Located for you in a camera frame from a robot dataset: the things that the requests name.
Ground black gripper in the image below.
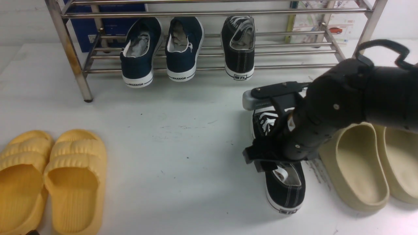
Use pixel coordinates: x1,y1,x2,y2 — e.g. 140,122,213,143
242,95,351,172

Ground black canvas sneaker white laces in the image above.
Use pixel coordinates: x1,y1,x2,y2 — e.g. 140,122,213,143
250,107,306,215

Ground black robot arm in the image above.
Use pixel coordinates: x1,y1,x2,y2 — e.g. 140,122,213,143
242,58,418,172

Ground colourful poster behind rack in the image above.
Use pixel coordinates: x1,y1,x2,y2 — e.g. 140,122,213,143
287,0,360,46

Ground stainless steel shoe rack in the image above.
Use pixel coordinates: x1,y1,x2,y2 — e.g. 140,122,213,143
45,0,388,103

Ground blue box behind rack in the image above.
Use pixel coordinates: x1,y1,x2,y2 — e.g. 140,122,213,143
61,0,148,53

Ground beige foam slide left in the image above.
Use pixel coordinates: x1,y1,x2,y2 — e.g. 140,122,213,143
318,122,390,212

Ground beige foam slide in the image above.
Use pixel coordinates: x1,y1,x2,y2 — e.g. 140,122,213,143
318,122,390,212
373,124,418,205

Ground beige foam slide right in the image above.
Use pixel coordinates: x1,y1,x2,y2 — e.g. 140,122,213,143
373,124,418,205

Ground navy sneaker right of pair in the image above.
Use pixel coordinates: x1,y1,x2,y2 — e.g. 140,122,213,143
165,17,204,82

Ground navy sneaker of pair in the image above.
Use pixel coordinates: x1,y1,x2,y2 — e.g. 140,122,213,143
165,17,204,82
120,17,163,89

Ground navy sneaker left of pair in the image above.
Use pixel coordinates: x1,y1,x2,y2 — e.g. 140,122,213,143
120,17,163,89

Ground yellow ridged slide inner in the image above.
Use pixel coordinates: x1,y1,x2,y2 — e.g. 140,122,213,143
43,129,107,235

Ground yellow ridged slide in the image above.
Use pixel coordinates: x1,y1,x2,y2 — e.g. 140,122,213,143
43,129,107,235
0,130,54,235

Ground yellow ridged slide outer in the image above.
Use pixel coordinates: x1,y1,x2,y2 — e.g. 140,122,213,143
0,130,54,235

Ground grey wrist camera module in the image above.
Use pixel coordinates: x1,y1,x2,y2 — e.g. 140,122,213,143
242,81,311,111

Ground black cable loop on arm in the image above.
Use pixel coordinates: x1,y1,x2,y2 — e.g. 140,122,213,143
354,39,418,71

